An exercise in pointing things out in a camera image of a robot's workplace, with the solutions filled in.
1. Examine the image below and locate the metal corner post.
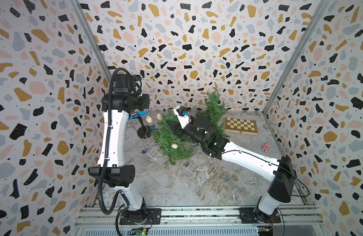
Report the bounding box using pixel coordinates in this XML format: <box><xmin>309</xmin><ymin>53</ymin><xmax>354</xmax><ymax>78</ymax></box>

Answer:
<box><xmin>67</xmin><ymin>0</ymin><xmax>129</xmax><ymax>114</ymax></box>
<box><xmin>262</xmin><ymin>0</ymin><xmax>329</xmax><ymax>116</ymax></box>

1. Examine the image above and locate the wooden chess board box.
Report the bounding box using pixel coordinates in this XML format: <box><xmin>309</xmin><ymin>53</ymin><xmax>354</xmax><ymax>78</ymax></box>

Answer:
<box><xmin>224</xmin><ymin>118</ymin><xmax>258</xmax><ymax>135</ymax></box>

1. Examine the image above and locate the green right christmas tree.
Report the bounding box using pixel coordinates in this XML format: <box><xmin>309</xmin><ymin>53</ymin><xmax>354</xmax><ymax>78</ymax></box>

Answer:
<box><xmin>196</xmin><ymin>88</ymin><xmax>228</xmax><ymax>138</ymax></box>

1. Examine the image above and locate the blue toy microphone on stand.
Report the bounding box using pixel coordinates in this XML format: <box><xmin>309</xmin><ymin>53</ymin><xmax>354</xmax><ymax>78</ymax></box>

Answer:
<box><xmin>129</xmin><ymin>111</ymin><xmax>152</xmax><ymax>139</ymax></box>

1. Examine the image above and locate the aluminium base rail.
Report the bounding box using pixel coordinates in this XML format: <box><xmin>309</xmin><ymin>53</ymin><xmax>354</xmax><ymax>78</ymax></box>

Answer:
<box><xmin>74</xmin><ymin>205</ymin><xmax>329</xmax><ymax>236</ymax></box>

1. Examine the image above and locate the pink pig toy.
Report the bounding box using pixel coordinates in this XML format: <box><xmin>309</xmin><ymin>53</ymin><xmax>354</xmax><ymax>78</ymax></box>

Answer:
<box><xmin>262</xmin><ymin>143</ymin><xmax>270</xmax><ymax>152</ymax></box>

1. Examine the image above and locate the green left christmas tree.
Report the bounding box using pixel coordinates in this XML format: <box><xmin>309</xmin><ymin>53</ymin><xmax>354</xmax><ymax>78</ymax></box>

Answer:
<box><xmin>152</xmin><ymin>109</ymin><xmax>194</xmax><ymax>165</ymax></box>

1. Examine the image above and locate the green christmas tree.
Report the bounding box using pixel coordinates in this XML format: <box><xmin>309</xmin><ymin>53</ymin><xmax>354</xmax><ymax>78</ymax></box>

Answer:
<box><xmin>152</xmin><ymin>109</ymin><xmax>194</xmax><ymax>165</ymax></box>
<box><xmin>196</xmin><ymin>88</ymin><xmax>228</xmax><ymax>138</ymax></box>

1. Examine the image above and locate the metal right corner post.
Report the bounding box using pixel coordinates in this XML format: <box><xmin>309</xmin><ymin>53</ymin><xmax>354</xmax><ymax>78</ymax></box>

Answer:
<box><xmin>262</xmin><ymin>0</ymin><xmax>329</xmax><ymax>116</ymax></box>

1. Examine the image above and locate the metal left corner post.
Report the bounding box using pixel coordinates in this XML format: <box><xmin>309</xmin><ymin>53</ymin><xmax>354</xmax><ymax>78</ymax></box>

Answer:
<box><xmin>67</xmin><ymin>0</ymin><xmax>129</xmax><ymax>114</ymax></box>

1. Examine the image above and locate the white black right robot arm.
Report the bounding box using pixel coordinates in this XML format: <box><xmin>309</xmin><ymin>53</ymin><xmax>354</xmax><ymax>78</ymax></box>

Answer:
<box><xmin>167</xmin><ymin>115</ymin><xmax>296</xmax><ymax>215</ymax></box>

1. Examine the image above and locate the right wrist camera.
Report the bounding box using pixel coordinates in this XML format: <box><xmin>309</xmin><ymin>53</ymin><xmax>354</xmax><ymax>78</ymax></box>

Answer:
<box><xmin>173</xmin><ymin>106</ymin><xmax>191</xmax><ymax>129</ymax></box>

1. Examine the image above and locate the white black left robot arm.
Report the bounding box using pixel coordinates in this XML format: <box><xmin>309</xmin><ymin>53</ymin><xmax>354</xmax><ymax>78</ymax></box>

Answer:
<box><xmin>89</xmin><ymin>73</ymin><xmax>149</xmax><ymax>215</ymax></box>

